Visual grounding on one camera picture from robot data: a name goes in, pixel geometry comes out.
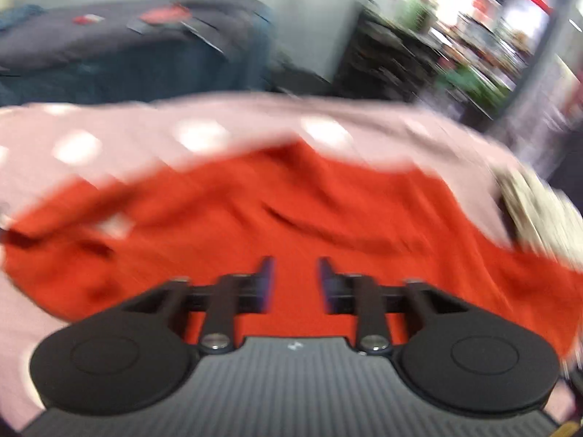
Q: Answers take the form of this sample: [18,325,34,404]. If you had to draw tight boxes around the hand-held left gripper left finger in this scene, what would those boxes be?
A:
[123,256,277,355]

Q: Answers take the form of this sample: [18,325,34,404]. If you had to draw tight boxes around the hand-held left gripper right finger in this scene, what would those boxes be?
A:
[318,256,472,356]

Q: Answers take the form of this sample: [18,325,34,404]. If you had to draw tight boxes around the orange knit sweater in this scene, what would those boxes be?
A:
[0,141,583,360]

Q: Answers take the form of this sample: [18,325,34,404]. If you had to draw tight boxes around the cream polka dot garment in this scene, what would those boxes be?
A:
[496,168,583,265]

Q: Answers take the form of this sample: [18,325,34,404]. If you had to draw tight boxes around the black trolley rack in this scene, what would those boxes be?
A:
[334,7,456,105]

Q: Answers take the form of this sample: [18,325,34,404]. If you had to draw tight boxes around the red cloth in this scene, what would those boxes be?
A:
[139,4,192,25]

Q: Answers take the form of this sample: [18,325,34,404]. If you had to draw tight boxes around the dark grey sofa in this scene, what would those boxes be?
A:
[0,0,278,105]

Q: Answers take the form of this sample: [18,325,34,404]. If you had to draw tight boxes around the blue bedding pile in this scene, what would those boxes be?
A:
[0,4,44,30]

